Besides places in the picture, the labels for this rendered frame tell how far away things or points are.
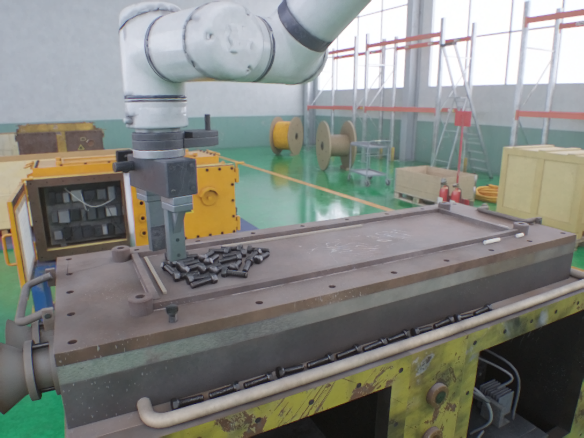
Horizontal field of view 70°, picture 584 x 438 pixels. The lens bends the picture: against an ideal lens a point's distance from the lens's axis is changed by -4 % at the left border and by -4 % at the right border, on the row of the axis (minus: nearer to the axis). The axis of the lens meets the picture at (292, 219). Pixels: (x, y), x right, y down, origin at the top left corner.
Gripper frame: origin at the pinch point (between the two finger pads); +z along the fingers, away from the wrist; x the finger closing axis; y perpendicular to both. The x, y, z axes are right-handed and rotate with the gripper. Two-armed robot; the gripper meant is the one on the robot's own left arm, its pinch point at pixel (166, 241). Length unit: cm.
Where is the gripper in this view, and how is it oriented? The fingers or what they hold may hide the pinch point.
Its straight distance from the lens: 69.9
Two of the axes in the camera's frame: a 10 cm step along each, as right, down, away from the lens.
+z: 0.0, 9.7, 2.6
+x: 6.7, 1.9, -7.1
